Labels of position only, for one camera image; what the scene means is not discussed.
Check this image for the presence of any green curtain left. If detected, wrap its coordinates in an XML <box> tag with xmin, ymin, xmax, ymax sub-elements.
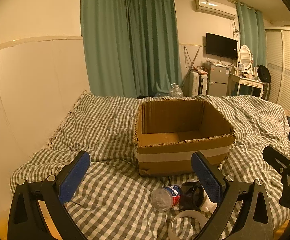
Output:
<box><xmin>80</xmin><ymin>0</ymin><xmax>182</xmax><ymax>98</ymax></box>

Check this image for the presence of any black backpack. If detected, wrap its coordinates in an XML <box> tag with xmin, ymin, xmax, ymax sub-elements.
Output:
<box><xmin>257</xmin><ymin>65</ymin><xmax>271</xmax><ymax>83</ymax></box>

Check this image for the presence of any white dressing table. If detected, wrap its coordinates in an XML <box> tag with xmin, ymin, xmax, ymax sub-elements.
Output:
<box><xmin>226</xmin><ymin>73</ymin><xmax>265</xmax><ymax>98</ymax></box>

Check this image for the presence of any white suitcase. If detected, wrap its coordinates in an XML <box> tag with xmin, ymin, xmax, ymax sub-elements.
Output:
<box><xmin>189</xmin><ymin>70</ymin><xmax>208</xmax><ymax>96</ymax></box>

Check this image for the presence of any white air conditioner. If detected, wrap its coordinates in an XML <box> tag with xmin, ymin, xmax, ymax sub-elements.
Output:
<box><xmin>195</xmin><ymin>0</ymin><xmax>237</xmax><ymax>20</ymax></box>

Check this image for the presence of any large clear water jug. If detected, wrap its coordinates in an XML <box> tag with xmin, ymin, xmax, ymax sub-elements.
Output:
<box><xmin>169</xmin><ymin>83</ymin><xmax>184</xmax><ymax>98</ymax></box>

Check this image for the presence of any brown cardboard box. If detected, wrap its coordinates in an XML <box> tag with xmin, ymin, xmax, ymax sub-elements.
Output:
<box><xmin>134</xmin><ymin>99</ymin><xmax>235</xmax><ymax>177</ymax></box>

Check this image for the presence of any green white checkered bedspread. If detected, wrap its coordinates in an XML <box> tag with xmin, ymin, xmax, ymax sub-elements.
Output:
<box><xmin>9</xmin><ymin>92</ymin><xmax>290</xmax><ymax>239</ymax></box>

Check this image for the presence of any black magnifying glass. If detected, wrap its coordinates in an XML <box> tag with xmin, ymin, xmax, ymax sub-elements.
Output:
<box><xmin>179</xmin><ymin>181</ymin><xmax>204</xmax><ymax>211</ymax></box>

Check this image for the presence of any white louvered wardrobe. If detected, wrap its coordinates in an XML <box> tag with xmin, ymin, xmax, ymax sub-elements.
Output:
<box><xmin>265</xmin><ymin>27</ymin><xmax>290</xmax><ymax>110</ymax></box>

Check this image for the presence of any white tape roll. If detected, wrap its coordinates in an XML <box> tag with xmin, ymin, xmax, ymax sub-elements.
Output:
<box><xmin>168</xmin><ymin>210</ymin><xmax>208</xmax><ymax>239</ymax></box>

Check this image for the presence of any green curtain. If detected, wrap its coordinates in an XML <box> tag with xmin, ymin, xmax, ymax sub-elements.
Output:
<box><xmin>80</xmin><ymin>0</ymin><xmax>182</xmax><ymax>98</ymax></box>
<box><xmin>236</xmin><ymin>1</ymin><xmax>266</xmax><ymax>66</ymax></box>

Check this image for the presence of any white oval vanity mirror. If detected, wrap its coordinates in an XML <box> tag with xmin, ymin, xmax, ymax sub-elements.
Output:
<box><xmin>238</xmin><ymin>44</ymin><xmax>253</xmax><ymax>72</ymax></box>

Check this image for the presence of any silver mini fridge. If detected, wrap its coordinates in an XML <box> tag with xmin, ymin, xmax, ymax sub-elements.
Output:
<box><xmin>204</xmin><ymin>62</ymin><xmax>230</xmax><ymax>97</ymax></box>

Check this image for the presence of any green curtain right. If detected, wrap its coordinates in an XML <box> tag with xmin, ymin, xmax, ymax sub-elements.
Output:
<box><xmin>236</xmin><ymin>1</ymin><xmax>266</xmax><ymax>66</ymax></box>

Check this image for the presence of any black wall television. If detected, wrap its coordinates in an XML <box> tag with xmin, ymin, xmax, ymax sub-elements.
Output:
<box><xmin>206</xmin><ymin>33</ymin><xmax>238</xmax><ymax>60</ymax></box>

